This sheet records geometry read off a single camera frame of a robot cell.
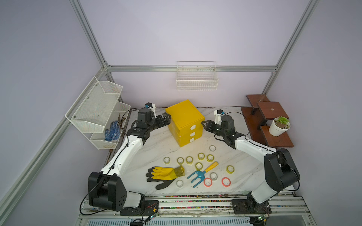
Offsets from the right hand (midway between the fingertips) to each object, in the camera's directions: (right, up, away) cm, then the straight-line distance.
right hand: (203, 124), depth 89 cm
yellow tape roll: (-24, -24, +2) cm, 34 cm away
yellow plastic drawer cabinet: (-12, +1, -6) cm, 13 cm away
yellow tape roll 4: (+16, -29, -3) cm, 33 cm away
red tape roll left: (+1, -34, -8) cm, 35 cm away
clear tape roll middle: (+5, -32, -6) cm, 32 cm away
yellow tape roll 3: (-3, -27, -1) cm, 27 cm away
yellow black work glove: (-24, -30, -7) cm, 39 cm away
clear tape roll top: (+7, -17, +7) cm, 19 cm away
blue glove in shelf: (-57, -6, -2) cm, 58 cm away
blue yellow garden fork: (-1, -31, -4) cm, 31 cm away
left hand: (-24, +3, -7) cm, 26 cm away
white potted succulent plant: (+42, -1, -10) cm, 43 cm away
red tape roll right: (+10, -34, -8) cm, 37 cm away
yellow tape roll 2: (+5, -23, +3) cm, 24 cm away
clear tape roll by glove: (-15, -35, -8) cm, 39 cm away
